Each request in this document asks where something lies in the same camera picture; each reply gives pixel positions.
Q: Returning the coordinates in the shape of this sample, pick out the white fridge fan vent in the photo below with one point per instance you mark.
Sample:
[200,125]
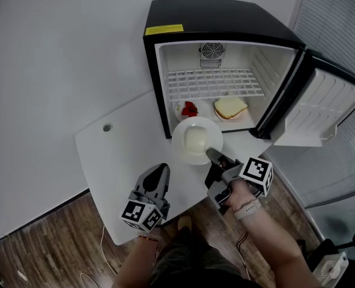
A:
[212,51]

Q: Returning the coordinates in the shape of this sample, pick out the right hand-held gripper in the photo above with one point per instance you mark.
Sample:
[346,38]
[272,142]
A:
[256,172]

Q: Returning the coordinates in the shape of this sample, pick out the white mesh desk fan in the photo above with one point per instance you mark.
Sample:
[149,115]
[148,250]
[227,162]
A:
[330,271]

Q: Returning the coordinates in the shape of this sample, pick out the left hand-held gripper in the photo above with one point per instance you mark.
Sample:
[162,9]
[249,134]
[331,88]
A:
[141,214]

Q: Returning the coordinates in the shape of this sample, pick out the person's tan shoe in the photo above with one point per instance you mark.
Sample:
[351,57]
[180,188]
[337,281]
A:
[184,222]

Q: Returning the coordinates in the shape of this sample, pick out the person's right forearm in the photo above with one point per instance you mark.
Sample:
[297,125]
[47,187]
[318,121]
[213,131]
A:
[273,250]

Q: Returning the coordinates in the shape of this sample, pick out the black mini fridge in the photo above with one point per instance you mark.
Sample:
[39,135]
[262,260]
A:
[210,13]

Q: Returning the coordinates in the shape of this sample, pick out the person's right hand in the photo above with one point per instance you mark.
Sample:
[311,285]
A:
[240,193]

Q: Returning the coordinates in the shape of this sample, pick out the yellow warning label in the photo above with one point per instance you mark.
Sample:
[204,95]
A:
[163,30]

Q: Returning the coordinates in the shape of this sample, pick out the pale wrist watch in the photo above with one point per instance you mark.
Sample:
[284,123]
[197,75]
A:
[246,210]

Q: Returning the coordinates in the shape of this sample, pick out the person's left forearm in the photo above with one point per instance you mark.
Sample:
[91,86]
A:
[135,265]

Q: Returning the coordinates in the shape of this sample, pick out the grey window blinds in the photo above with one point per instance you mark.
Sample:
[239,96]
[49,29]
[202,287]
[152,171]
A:
[339,25]

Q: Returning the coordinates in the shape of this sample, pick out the person's camouflage shorts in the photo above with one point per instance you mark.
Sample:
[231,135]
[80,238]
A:
[195,262]

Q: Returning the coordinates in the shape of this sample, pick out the black office chair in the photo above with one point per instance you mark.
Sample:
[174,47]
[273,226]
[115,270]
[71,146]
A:
[321,253]

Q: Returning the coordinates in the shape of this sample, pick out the white bread sandwich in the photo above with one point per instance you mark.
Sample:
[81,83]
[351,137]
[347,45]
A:
[229,108]

